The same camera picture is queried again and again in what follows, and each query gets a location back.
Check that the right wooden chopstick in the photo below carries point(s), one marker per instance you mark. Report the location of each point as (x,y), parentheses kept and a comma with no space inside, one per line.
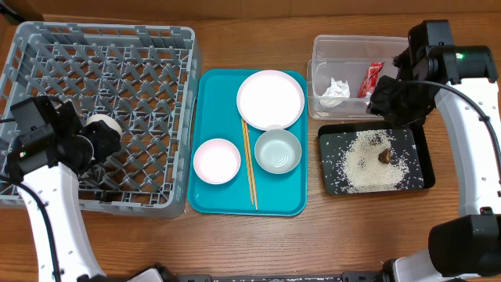
(252,174)

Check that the red snack wrapper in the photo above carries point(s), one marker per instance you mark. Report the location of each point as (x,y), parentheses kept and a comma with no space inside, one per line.
(369,82)

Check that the teal serving tray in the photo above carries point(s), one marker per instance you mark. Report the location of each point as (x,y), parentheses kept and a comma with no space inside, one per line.
(217,117)

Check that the pink shallow bowl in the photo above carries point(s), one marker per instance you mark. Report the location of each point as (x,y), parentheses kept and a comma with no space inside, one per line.
(216,161)

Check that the black waste tray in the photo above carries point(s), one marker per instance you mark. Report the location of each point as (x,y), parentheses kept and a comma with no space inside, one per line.
(426,172)

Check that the clear plastic bin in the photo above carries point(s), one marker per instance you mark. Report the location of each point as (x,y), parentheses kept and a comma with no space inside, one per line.
(347,58)

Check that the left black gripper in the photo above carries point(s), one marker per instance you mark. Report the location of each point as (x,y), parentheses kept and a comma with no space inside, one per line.
(109,140)

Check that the brown meat piece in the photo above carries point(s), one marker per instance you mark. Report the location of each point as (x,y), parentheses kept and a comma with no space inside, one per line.
(385,157)

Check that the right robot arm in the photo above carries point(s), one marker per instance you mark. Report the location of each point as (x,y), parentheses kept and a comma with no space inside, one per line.
(460,82)

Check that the grey dish rack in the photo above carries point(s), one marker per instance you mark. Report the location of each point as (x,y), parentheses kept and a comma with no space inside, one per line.
(144,77)

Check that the grey-green bowl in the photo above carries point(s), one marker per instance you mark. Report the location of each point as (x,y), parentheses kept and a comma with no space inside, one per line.
(278,151)

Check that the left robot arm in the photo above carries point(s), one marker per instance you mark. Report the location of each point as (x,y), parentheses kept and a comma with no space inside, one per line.
(53,148)

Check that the wooden chopstick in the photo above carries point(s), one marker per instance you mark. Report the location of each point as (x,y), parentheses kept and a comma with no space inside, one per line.
(252,174)
(247,155)

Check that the white small cup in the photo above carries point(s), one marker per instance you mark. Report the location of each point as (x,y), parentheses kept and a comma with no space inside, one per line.
(110,122)

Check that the cooked white rice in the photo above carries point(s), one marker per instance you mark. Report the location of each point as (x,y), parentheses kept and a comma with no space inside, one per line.
(368,164)

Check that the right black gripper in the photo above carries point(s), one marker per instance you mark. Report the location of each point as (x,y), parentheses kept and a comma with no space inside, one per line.
(386,100)

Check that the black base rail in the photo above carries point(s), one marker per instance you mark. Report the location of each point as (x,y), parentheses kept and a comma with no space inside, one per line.
(158,272)

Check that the white tissue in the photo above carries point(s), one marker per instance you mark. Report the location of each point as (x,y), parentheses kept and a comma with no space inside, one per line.
(335,93)

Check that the left wooden chopstick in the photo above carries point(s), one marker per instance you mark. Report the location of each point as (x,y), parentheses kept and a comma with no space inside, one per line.
(247,155)

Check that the large white plate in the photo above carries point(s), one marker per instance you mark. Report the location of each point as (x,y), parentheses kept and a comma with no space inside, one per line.
(270,99)

